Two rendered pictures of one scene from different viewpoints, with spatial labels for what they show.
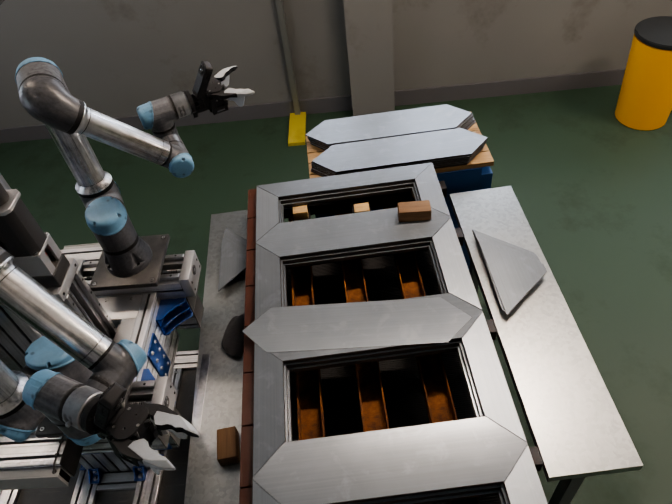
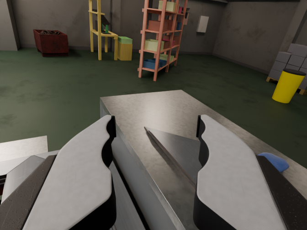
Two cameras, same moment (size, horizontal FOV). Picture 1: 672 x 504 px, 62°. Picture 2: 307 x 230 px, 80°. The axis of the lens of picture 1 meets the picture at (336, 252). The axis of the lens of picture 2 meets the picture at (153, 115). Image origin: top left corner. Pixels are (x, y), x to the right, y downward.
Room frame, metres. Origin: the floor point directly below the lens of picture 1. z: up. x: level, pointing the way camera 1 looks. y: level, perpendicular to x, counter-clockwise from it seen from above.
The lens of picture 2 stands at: (0.50, 0.40, 1.52)
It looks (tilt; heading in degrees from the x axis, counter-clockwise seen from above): 29 degrees down; 237
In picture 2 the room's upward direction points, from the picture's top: 8 degrees clockwise
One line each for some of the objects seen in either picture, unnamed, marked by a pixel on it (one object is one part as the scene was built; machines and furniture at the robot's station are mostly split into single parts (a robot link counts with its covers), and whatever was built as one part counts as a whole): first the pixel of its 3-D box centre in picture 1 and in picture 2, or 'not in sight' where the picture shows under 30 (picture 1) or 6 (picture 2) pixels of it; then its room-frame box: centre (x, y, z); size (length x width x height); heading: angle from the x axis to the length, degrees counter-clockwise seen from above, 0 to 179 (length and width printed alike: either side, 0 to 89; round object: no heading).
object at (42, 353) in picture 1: (58, 363); not in sight; (0.84, 0.73, 1.20); 0.13 x 0.12 x 0.14; 149
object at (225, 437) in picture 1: (228, 446); not in sight; (0.80, 0.42, 0.71); 0.10 x 0.06 x 0.05; 3
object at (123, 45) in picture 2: not in sight; (110, 29); (-1.65, -6.32, 0.87); 1.35 x 1.21 x 1.75; 85
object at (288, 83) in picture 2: not in sight; (287, 86); (-4.56, -1.66, 0.37); 0.47 x 0.47 x 0.74
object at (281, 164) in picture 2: not in sight; (271, 162); (-0.22, 0.18, 1.07); 0.12 x 0.10 x 0.03; 1
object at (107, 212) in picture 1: (110, 222); not in sight; (1.34, 0.69, 1.20); 0.13 x 0.12 x 0.14; 21
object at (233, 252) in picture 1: (236, 255); not in sight; (1.62, 0.41, 0.70); 0.39 x 0.12 x 0.04; 179
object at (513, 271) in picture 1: (513, 265); not in sight; (1.30, -0.63, 0.77); 0.45 x 0.20 x 0.04; 179
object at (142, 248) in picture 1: (124, 249); not in sight; (1.33, 0.68, 1.09); 0.15 x 0.15 x 0.10
